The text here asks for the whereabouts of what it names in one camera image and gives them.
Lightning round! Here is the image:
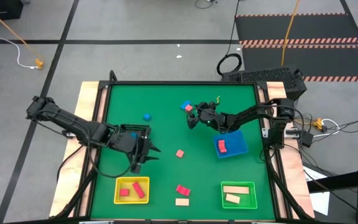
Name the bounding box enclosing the green table mat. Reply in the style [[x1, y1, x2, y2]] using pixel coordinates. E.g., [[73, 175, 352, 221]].
[[90, 83, 276, 220]]

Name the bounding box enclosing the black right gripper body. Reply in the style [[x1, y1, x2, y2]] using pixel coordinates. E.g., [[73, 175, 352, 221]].
[[195, 101, 227, 130]]

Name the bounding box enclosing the green plastic basket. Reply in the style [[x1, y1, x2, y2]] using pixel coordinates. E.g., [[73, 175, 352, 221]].
[[221, 181, 258, 210]]

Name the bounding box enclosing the black beam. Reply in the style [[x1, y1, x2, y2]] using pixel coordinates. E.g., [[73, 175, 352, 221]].
[[306, 167, 358, 194]]

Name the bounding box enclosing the white paper sheet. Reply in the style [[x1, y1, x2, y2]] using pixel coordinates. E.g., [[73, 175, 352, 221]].
[[303, 166, 331, 216]]

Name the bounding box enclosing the whitish rectangular block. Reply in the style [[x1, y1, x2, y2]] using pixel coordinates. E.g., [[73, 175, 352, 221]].
[[225, 193, 241, 205]]

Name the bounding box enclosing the black plastic basket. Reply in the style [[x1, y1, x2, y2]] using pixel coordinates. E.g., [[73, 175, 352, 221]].
[[118, 124, 152, 141]]

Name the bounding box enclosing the orange floor cable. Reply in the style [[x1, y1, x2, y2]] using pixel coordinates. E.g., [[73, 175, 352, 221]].
[[0, 2, 42, 65]]

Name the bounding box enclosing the long cream block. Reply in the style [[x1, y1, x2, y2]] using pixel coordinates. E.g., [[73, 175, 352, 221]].
[[223, 185, 250, 195]]

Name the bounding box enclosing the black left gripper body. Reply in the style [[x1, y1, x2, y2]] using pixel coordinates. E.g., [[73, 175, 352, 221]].
[[116, 127, 152, 174]]

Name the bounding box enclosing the blue plastic basket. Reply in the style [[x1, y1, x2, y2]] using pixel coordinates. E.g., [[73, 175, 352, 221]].
[[213, 129, 249, 159]]

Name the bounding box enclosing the white coiled cable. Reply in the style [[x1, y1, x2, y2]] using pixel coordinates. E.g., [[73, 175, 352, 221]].
[[320, 118, 341, 138]]

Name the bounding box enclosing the black striped-edge floor mat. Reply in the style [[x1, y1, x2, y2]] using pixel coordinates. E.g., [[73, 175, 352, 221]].
[[240, 40, 358, 83], [234, 12, 358, 44]]

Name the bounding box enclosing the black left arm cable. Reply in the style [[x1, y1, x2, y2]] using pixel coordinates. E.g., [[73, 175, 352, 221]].
[[57, 143, 85, 183]]

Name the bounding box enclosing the yellow hanging cable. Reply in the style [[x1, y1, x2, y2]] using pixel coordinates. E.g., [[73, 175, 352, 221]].
[[280, 0, 301, 67]]

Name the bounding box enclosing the yellow power plug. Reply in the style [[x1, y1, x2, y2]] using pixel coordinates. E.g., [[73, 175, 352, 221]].
[[311, 117, 324, 131]]

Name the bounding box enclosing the white floor cable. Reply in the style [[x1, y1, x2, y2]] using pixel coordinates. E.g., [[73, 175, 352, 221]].
[[0, 0, 37, 69]]

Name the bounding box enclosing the black power adapter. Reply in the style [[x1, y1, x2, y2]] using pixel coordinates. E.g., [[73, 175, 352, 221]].
[[300, 130, 314, 149]]

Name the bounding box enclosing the black looped cable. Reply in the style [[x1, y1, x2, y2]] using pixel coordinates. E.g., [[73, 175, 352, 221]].
[[216, 0, 243, 77]]

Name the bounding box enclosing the yellow plastic basket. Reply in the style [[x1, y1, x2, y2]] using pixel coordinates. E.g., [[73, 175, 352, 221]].
[[113, 176, 151, 205]]

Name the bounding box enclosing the long red block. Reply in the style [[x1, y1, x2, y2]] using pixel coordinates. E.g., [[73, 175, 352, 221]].
[[132, 182, 146, 199]]

